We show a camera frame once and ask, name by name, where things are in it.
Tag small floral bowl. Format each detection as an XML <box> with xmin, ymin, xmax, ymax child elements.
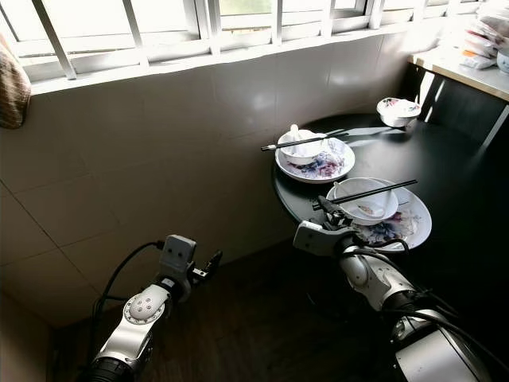
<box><xmin>377</xmin><ymin>97</ymin><xmax>422</xmax><ymax>128</ymax></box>

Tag black chopsticks pair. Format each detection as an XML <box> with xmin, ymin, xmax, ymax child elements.
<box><xmin>261</xmin><ymin>134</ymin><xmax>349</xmax><ymax>152</ymax></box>
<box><xmin>313</xmin><ymin>180</ymin><xmax>418</xmax><ymax>210</ymax></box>

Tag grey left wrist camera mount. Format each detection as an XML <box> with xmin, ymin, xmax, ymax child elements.
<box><xmin>161</xmin><ymin>235</ymin><xmax>197</xmax><ymax>279</ymax></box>

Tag white ceramic bowl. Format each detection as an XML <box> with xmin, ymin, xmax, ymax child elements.
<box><xmin>278</xmin><ymin>130</ymin><xmax>327</xmax><ymax>166</ymax></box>
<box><xmin>326</xmin><ymin>177</ymin><xmax>399</xmax><ymax>225</ymax></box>

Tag black round table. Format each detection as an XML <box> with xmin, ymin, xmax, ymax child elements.
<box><xmin>270</xmin><ymin>113</ymin><xmax>509</xmax><ymax>275</ymax></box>

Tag floral white plate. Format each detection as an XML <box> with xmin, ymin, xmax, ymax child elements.
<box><xmin>326</xmin><ymin>181</ymin><xmax>433</xmax><ymax>251</ymax></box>
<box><xmin>275</xmin><ymin>137</ymin><xmax>356</xmax><ymax>184</ymax></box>

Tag stacked food packets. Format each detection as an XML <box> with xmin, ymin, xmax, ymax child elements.
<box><xmin>456</xmin><ymin>4</ymin><xmax>509</xmax><ymax>71</ymax></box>

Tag white barred window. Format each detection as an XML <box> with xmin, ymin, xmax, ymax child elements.
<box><xmin>12</xmin><ymin>0</ymin><xmax>486</xmax><ymax>96</ymax></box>

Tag black cabinet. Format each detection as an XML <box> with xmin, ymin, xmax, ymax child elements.
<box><xmin>402</xmin><ymin>64</ymin><xmax>509</xmax><ymax>160</ymax></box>

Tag beige countertop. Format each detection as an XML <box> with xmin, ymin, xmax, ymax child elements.
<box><xmin>412</xmin><ymin>46</ymin><xmax>509</xmax><ymax>103</ymax></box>

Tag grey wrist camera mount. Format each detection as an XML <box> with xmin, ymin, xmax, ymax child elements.
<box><xmin>161</xmin><ymin>235</ymin><xmax>197</xmax><ymax>279</ymax></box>
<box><xmin>293</xmin><ymin>220</ymin><xmax>351</xmax><ymax>257</ymax></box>

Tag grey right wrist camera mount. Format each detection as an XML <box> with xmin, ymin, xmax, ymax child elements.
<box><xmin>293</xmin><ymin>220</ymin><xmax>351</xmax><ymax>257</ymax></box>

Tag brown woven curtain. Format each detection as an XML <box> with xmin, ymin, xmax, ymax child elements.
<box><xmin>0</xmin><ymin>40</ymin><xmax>33</xmax><ymax>130</ymax></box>

